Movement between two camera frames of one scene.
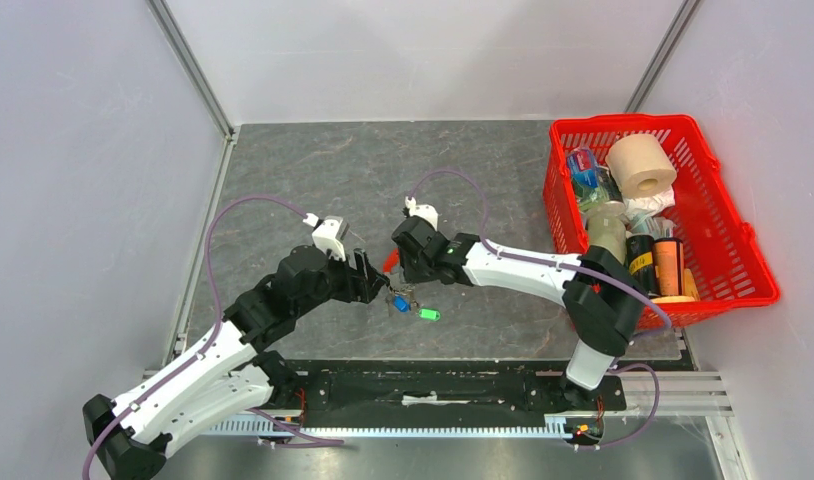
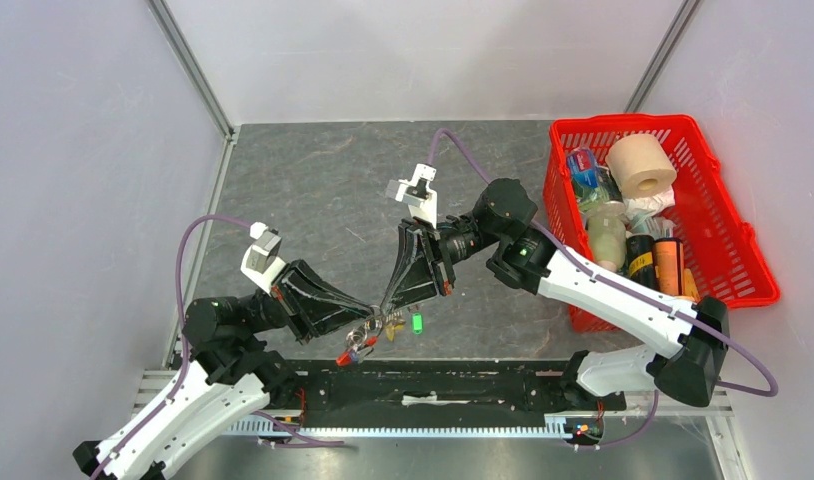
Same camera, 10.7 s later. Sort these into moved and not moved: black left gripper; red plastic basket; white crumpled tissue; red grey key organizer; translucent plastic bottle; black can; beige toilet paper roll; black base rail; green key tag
Moved: green key tag; red grey key organizer; black left gripper
Not moved: beige toilet paper roll; black can; translucent plastic bottle; black base rail; white crumpled tissue; red plastic basket
